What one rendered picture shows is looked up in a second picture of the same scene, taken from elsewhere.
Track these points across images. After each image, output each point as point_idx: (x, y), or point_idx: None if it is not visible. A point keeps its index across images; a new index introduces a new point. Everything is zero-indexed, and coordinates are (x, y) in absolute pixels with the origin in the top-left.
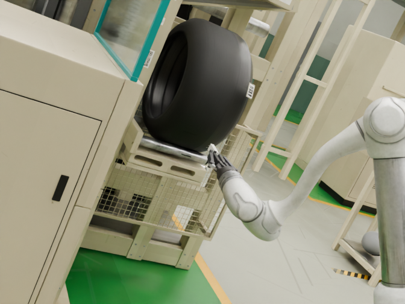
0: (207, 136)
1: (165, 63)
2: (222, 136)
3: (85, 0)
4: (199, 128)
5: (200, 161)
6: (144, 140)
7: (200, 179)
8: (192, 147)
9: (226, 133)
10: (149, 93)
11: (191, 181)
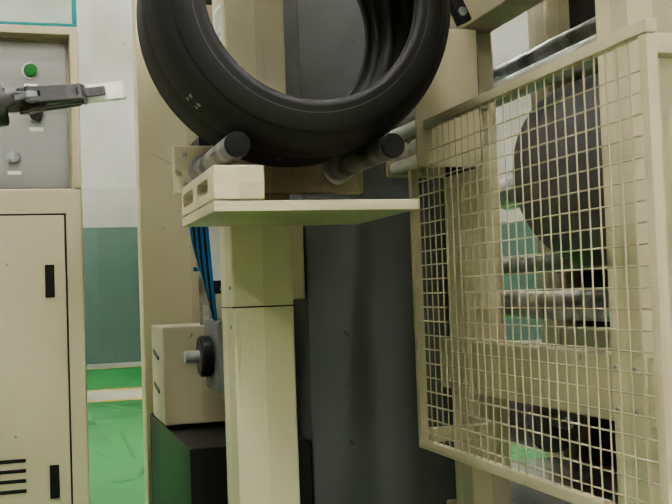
0: (166, 79)
1: (409, 22)
2: (168, 59)
3: (294, 16)
4: (154, 71)
5: (221, 151)
6: (195, 163)
7: (212, 191)
8: (210, 128)
9: (163, 45)
10: (348, 95)
11: (208, 205)
